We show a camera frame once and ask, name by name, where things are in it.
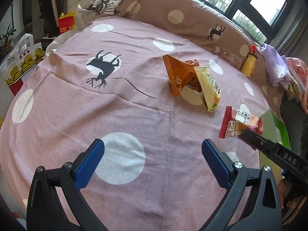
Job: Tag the finger of the right gripper with das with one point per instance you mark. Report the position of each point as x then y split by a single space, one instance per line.
294 167

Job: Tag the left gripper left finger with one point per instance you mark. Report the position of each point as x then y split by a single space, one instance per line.
44 209

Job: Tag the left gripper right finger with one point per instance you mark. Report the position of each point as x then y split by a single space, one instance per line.
251 201

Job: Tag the red milk tea snack packet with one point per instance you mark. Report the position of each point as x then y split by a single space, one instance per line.
235 121

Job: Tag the green white cardboard box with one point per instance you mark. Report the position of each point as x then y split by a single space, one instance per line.
274 130

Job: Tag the dark grey sofa cushion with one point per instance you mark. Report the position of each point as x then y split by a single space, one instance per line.
296 124

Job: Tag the yellow bear bottle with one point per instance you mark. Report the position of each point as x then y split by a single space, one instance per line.
249 64

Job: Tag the pale yellow chips packet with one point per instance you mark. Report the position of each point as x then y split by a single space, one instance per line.
210 89

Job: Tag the clear plastic bottle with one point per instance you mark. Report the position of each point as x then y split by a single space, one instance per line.
229 57

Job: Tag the orange snack packet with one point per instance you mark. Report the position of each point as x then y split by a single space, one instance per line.
181 73

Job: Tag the white fries print bag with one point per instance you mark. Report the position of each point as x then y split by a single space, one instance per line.
20 64

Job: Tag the pink polka dot bedsheet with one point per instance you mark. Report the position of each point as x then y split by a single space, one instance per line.
109 82

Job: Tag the potted plant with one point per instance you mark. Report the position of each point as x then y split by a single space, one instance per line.
7 39

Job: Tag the red yellow paper bag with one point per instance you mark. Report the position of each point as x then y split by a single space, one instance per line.
66 22

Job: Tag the striped cloth pile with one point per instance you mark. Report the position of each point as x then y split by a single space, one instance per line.
88 10

